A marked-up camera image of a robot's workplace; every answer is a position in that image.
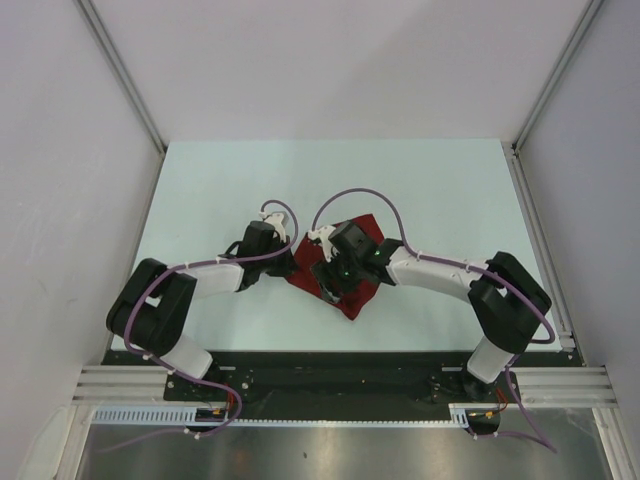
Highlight dark red cloth napkin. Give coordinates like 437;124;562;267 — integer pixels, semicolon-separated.
285;213;383;321

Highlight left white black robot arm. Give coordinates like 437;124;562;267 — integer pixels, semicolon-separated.
106;211;295;400

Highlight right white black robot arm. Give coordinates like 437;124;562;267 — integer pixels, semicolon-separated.
307;221;551;401

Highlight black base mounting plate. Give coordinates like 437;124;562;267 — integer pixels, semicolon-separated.
102;349;586;421

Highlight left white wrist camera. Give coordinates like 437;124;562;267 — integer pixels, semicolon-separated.
259;211;289;243

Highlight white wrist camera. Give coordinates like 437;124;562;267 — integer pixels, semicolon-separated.
307;225;336;263
259;211;289;243

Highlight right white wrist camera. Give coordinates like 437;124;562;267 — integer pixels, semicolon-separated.
307;225;336;263

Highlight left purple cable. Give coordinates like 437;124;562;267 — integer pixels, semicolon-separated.
94;199;300;454

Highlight right white cable duct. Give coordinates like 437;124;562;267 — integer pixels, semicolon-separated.
448;403;506;427

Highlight white cable duct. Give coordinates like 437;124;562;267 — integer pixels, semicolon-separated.
448;403;506;427
92;406;228;427

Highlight front aluminium extrusion rail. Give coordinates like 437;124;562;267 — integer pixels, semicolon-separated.
72;365;167;405

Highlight left white cable duct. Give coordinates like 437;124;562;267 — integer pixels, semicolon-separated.
92;406;228;427

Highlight right aluminium table rail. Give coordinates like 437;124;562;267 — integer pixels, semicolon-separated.
502;143;578;352

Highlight left aluminium frame post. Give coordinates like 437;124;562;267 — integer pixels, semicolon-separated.
73;0;168;157

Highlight aluminium frame post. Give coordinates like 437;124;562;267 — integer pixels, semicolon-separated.
511;0;608;155
73;0;168;157

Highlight right aluminium frame post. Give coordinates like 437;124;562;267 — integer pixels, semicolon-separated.
511;0;608;155

